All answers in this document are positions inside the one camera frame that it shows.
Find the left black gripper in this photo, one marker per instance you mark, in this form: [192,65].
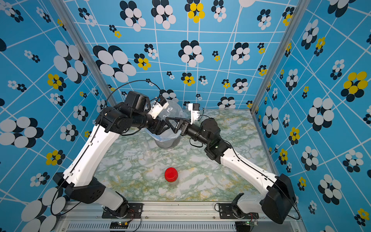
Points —
[159,125]

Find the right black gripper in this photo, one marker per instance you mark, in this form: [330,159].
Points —
[184,125]

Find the red-lid jar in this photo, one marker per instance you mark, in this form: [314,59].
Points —
[174,110]
[171,176]

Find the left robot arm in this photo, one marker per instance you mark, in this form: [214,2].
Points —
[78,180]

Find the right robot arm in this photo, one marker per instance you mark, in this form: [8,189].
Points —
[277,193]

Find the grey trash bin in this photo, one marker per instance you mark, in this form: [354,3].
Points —
[169,143]

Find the left circuit board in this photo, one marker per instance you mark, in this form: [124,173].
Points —
[118,225]

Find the circuit board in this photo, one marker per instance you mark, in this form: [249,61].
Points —
[118,225]
[245,226]

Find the right circuit board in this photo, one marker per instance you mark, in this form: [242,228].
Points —
[245,226]

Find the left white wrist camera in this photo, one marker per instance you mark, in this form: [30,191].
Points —
[160,104]

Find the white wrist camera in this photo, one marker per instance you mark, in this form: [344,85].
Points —
[194,109]
[160,104]

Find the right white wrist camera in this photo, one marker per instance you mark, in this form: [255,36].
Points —
[194,109]

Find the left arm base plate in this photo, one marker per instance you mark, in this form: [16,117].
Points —
[131,211]

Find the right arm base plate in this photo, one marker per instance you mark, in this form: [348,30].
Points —
[226,211]

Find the aluminium front rail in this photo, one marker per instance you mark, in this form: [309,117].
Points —
[168,217]

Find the left aluminium corner post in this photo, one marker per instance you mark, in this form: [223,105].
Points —
[76,36]

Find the aluminium corner post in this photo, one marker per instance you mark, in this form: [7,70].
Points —
[297,17]
[76,36]

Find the right aluminium corner post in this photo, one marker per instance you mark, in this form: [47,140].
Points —
[297,17]

